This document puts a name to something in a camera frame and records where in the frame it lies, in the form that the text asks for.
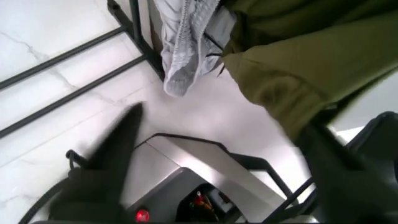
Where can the green long-sleeved shirt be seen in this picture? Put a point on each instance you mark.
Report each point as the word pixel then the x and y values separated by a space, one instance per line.
pixel 311 62

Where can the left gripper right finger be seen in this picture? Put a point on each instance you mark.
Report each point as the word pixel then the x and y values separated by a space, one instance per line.
pixel 351 193

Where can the black clothes rack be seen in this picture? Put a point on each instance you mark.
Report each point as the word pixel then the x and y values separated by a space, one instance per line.
pixel 93 81

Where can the pale grey shorts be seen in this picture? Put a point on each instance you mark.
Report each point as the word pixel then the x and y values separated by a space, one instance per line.
pixel 183 46

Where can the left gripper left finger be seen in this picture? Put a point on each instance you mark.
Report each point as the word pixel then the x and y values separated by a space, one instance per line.
pixel 102 180

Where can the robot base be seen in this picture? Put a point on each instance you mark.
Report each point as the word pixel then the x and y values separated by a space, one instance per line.
pixel 186 165

